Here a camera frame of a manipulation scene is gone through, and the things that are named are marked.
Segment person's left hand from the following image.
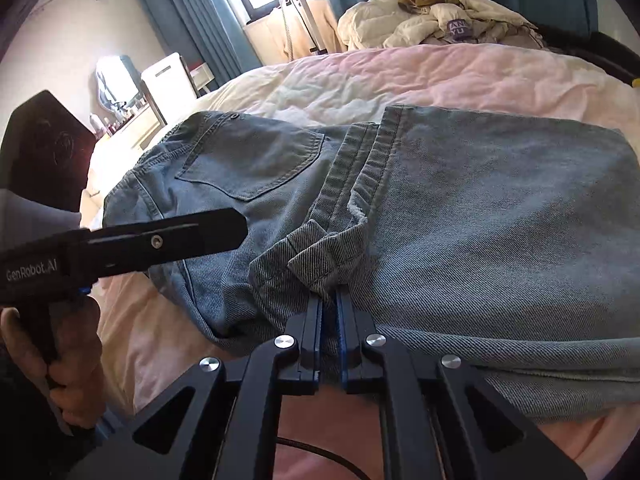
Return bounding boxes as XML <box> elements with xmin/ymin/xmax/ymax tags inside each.
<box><xmin>0</xmin><ymin>295</ymin><xmax>108</xmax><ymax>428</ymax></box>

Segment narrow blue curtain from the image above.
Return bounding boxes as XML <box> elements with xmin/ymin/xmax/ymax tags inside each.
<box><xmin>125</xmin><ymin>0</ymin><xmax>261</xmax><ymax>91</ymax></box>

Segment wavy vanity mirror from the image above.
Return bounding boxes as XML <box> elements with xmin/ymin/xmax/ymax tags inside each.
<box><xmin>95</xmin><ymin>55</ymin><xmax>141</xmax><ymax>111</ymax></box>

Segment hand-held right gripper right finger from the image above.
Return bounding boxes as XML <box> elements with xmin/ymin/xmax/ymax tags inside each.
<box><xmin>336</xmin><ymin>290</ymin><xmax>588</xmax><ymax>480</ymax></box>

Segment group of cosmetic bottles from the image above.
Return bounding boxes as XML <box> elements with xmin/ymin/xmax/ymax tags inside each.
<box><xmin>90</xmin><ymin>100</ymin><xmax>151</xmax><ymax>136</ymax></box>

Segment white chair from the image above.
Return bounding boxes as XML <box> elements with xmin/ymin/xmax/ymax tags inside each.
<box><xmin>141</xmin><ymin>52</ymin><xmax>196</xmax><ymax>126</ymax></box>

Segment white side table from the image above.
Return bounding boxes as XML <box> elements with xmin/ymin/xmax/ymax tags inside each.
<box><xmin>187</xmin><ymin>62</ymin><xmax>216</xmax><ymax>98</ymax></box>

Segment white dressing table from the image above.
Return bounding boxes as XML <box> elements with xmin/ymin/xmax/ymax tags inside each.
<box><xmin>80</xmin><ymin>105</ymin><xmax>161</xmax><ymax>201</ymax></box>

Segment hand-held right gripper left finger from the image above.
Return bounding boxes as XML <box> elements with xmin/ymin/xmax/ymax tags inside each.
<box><xmin>65</xmin><ymin>296</ymin><xmax>326</xmax><ymax>480</ymax></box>

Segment black cable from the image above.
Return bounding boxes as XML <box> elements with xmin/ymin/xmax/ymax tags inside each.
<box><xmin>275</xmin><ymin>437</ymin><xmax>371</xmax><ymax>480</ymax></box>

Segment white down jacket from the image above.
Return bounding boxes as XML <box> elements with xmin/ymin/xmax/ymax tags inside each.
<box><xmin>337</xmin><ymin>0</ymin><xmax>451</xmax><ymax>51</ymax></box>

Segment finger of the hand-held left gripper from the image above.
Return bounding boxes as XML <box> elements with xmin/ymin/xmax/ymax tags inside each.
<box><xmin>65</xmin><ymin>208</ymin><xmax>248</xmax><ymax>281</ymax></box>

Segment black armchair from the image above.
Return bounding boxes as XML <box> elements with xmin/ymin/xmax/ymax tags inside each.
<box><xmin>537</xmin><ymin>22</ymin><xmax>640</xmax><ymax>86</ymax></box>

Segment metal stand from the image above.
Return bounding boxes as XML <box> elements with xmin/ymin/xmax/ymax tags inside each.
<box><xmin>267</xmin><ymin>0</ymin><xmax>326</xmax><ymax>56</ymax></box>

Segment blue denim jeans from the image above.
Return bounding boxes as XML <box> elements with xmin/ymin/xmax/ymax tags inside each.
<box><xmin>102</xmin><ymin>105</ymin><xmax>640</xmax><ymax>423</ymax></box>

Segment grey jacket with purple label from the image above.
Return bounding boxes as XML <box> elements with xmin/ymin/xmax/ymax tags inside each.
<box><xmin>425</xmin><ymin>0</ymin><xmax>546</xmax><ymax>51</ymax></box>

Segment pastel pink bed blanket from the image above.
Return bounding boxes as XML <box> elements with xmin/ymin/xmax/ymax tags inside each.
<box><xmin>80</xmin><ymin>42</ymin><xmax>640</xmax><ymax>480</ymax></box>

